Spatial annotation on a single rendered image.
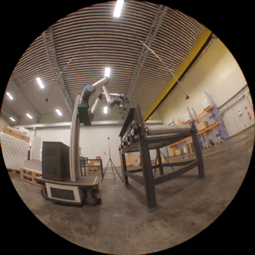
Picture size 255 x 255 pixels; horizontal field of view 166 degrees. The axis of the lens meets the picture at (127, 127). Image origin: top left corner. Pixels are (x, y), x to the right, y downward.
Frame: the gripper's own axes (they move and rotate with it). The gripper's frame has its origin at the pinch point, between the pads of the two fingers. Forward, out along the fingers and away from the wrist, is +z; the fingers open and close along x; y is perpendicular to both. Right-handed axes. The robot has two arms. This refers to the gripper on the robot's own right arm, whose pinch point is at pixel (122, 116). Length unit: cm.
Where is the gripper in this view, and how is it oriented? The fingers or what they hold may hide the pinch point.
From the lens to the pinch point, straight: 145.5
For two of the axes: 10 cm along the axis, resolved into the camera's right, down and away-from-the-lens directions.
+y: -9.7, 0.3, -2.5
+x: 2.2, -3.9, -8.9
